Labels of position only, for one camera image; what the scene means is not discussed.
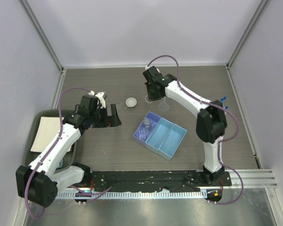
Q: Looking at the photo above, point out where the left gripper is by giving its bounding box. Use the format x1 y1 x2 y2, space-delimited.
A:
90 104 121 128

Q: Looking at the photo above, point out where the white ceramic crucible cup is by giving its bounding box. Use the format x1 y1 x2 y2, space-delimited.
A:
145 95 152 103

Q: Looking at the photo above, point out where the clear plastic funnel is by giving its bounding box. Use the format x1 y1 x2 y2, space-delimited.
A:
158 99 169 112

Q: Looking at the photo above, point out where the white evaporating dish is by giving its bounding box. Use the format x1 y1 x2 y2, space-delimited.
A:
125 97 137 108

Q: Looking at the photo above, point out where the small glass beaker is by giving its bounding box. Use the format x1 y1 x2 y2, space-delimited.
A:
135 128 149 141

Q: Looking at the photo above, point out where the blue compartment organizer tray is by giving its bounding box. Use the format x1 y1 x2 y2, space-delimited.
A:
133 112 187 161

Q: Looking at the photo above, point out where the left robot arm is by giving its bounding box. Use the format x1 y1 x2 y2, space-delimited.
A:
16 92 122 208

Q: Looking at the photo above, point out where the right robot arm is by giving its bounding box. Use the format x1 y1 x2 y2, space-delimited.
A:
142 66 227 186

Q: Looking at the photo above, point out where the dark green tray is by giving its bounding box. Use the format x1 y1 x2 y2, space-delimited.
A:
23 109 77 173

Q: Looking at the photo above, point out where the white paper sheet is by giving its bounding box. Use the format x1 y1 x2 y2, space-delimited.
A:
30 116 60 153

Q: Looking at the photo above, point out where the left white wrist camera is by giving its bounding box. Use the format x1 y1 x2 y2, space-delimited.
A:
88 90 107 109

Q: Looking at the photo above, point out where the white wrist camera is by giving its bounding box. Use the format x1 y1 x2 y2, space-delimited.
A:
88 90 107 109
145 66 160 73

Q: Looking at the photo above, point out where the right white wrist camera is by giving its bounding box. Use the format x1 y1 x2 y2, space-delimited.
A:
145 66 160 73

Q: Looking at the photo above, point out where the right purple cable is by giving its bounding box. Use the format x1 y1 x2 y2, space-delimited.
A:
147 55 244 206

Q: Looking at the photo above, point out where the purple cable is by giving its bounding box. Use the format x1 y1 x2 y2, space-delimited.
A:
147 55 244 206
24 87 112 219

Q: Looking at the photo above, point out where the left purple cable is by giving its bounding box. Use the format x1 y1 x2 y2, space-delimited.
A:
24 87 112 219

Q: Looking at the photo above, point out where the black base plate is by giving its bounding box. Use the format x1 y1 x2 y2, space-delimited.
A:
70 169 233 193

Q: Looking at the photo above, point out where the aluminium rail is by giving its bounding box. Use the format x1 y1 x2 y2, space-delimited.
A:
231 153 278 189

